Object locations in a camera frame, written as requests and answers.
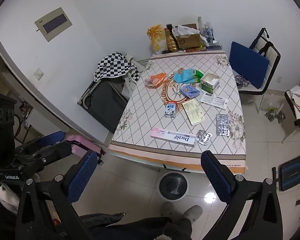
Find small silver blister pack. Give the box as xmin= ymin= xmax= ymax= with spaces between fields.
xmin=196 ymin=129 xmax=212 ymax=146

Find large silver blister pack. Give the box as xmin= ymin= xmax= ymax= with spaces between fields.
xmin=216 ymin=114 xmax=230 ymax=137

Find Doctor toothpaste box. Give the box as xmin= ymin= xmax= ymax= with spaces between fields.
xmin=151 ymin=128 xmax=197 ymax=147

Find white medicine leaflet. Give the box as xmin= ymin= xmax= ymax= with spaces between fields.
xmin=200 ymin=92 xmax=229 ymax=109

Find blue white milk carton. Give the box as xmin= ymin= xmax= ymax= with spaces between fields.
xmin=164 ymin=101 xmax=177 ymax=119

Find blue plastic snack wrapper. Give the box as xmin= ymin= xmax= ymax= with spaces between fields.
xmin=179 ymin=84 xmax=200 ymax=99

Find green white box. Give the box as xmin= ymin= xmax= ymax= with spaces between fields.
xmin=200 ymin=73 xmax=220 ymax=94

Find green cyan snack bag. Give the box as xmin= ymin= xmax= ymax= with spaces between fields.
xmin=173 ymin=68 xmax=204 ymax=83

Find orange snack bag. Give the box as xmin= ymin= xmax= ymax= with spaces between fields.
xmin=144 ymin=73 xmax=167 ymax=88

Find white round trash bin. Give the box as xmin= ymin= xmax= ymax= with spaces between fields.
xmin=157 ymin=171 xmax=189 ymax=202

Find pink suitcase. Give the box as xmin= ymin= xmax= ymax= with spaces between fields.
xmin=65 ymin=134 xmax=105 ymax=165

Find right grey slipper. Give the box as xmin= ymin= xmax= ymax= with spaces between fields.
xmin=183 ymin=205 xmax=203 ymax=224

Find grey slipper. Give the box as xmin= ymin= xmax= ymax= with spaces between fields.
xmin=183 ymin=205 xmax=203 ymax=224
xmin=160 ymin=202 xmax=174 ymax=217

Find person legs dark trousers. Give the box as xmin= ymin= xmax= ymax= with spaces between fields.
xmin=81 ymin=212 xmax=193 ymax=239

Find dark folding chair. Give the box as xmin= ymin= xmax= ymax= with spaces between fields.
xmin=77 ymin=77 xmax=128 ymax=134

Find left grey slipper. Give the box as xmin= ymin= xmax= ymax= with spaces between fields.
xmin=160 ymin=202 xmax=174 ymax=217

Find black blue exercise board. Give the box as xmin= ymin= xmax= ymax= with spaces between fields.
xmin=271 ymin=156 xmax=300 ymax=192

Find metal dumbbell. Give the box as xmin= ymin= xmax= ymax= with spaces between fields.
xmin=265 ymin=107 xmax=286 ymax=124

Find patterned diamond tablecloth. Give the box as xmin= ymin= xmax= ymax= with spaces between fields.
xmin=109 ymin=50 xmax=246 ymax=173

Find checkered black white cloth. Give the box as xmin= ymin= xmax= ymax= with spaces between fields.
xmin=94 ymin=52 xmax=140 ymax=83

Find brown cardboard box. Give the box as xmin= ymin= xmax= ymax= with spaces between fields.
xmin=173 ymin=23 xmax=202 ymax=49

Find yellow snack bag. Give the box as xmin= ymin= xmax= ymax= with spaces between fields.
xmin=147 ymin=24 xmax=167 ymax=55

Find golden bottle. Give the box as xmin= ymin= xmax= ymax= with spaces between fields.
xmin=164 ymin=24 xmax=178 ymax=53

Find clear plastic water bottle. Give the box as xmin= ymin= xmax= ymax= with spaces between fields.
xmin=204 ymin=22 xmax=214 ymax=44

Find wall switch plate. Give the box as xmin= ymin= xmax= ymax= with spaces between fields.
xmin=33 ymin=68 xmax=44 ymax=81

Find wall electrical panel box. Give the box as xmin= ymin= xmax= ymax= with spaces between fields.
xmin=35 ymin=7 xmax=72 ymax=42

